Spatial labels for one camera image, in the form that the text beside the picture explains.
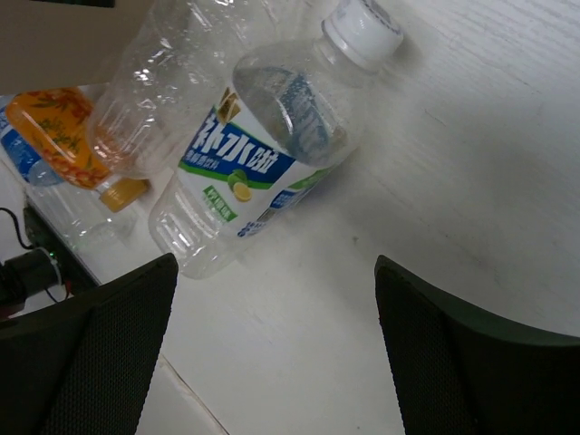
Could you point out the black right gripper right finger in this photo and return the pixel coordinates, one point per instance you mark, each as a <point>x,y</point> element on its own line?
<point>460,369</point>

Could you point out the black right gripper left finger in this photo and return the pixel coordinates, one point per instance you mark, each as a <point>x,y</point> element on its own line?
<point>84,366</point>

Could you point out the orange juice bottle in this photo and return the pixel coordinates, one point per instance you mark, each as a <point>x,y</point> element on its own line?
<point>54,122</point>

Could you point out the clear unlabelled plastic bottle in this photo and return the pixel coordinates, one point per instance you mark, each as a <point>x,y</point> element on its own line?
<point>172,71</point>

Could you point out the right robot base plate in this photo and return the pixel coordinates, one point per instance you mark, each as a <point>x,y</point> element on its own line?
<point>46,262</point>

